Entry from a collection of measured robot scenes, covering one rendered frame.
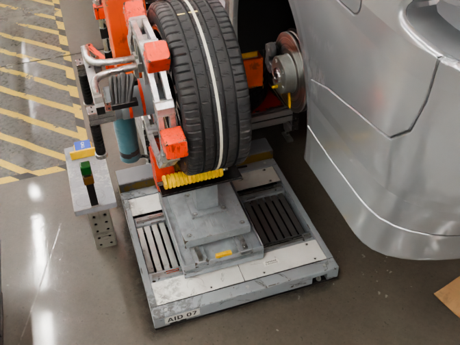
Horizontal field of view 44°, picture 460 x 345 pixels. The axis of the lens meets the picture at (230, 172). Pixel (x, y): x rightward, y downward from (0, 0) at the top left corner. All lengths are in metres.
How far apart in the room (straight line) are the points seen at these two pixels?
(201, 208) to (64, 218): 0.78
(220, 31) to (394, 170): 0.81
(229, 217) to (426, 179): 1.27
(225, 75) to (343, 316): 1.16
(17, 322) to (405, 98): 1.89
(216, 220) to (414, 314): 0.93
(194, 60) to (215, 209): 0.87
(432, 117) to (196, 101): 0.83
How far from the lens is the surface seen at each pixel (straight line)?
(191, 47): 1.92
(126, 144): 2.40
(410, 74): 1.34
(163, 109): 1.91
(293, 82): 2.23
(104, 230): 2.72
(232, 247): 2.52
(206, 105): 1.90
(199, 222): 2.52
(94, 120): 1.98
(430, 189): 1.46
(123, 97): 1.93
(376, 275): 2.67
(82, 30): 4.69
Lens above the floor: 2.04
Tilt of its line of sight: 41 degrees down
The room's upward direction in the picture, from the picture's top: 2 degrees counter-clockwise
